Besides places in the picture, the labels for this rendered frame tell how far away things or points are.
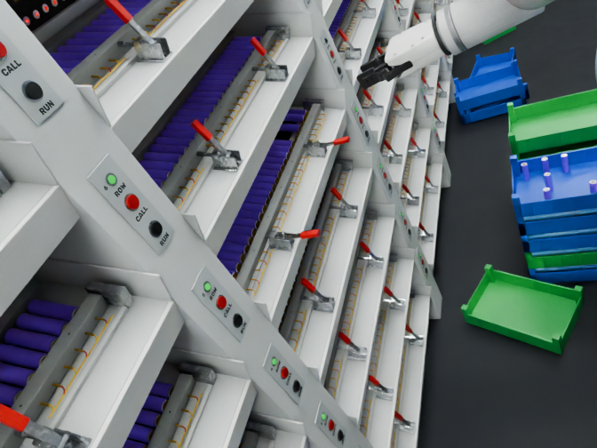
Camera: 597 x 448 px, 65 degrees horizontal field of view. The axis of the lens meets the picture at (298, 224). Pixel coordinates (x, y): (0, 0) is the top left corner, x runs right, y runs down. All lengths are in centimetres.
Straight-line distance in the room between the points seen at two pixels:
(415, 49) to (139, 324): 65
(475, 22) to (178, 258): 62
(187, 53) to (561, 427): 130
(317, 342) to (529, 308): 94
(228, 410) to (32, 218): 37
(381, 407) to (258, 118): 76
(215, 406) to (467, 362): 108
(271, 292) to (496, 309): 108
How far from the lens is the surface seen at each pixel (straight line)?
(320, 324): 94
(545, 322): 168
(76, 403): 56
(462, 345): 167
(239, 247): 83
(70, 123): 53
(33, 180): 52
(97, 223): 53
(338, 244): 107
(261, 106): 87
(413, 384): 147
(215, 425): 69
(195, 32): 73
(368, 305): 118
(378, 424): 123
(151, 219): 57
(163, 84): 65
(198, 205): 69
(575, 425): 153
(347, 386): 107
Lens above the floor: 140
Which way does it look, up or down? 35 degrees down
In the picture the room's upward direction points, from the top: 32 degrees counter-clockwise
